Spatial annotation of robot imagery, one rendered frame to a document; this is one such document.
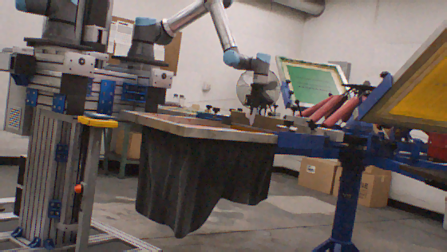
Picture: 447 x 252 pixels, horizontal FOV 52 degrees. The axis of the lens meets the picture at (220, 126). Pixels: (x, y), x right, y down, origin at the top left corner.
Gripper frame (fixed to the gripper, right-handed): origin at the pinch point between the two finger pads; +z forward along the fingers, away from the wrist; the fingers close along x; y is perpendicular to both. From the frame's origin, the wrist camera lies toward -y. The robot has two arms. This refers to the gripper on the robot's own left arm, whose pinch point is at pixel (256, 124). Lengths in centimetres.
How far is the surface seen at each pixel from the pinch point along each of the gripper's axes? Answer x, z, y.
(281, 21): -359, -145, 380
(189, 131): 59, 4, -29
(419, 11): -412, -161, 176
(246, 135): 30.6, 3.5, -29.2
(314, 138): -9.9, 2.1, -30.3
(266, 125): 1.2, -0.1, -8.7
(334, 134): -21.0, -0.9, -32.3
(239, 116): 1.2, -1.8, 12.8
